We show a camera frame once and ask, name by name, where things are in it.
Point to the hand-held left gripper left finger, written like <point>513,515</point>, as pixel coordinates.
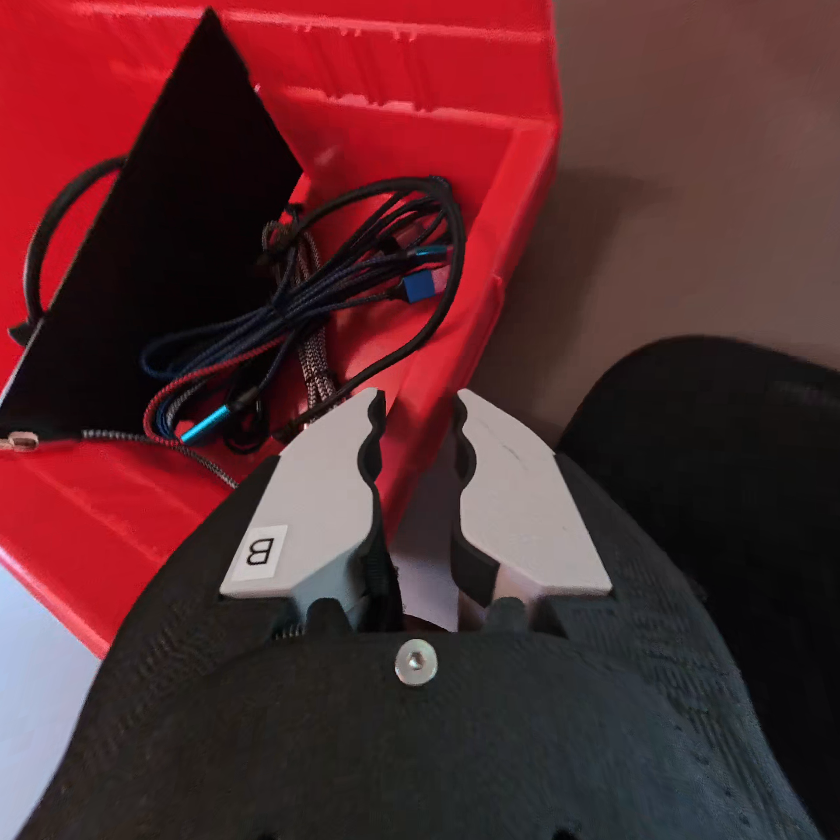
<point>308,512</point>

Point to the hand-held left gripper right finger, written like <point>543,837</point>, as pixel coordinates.
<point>525,512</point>

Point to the red plastic bin with divider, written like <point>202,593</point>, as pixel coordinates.
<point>79,525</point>

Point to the black mesh office chair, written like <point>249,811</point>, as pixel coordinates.
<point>722,492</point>

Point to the black divider panel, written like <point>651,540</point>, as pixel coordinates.
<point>164,229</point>

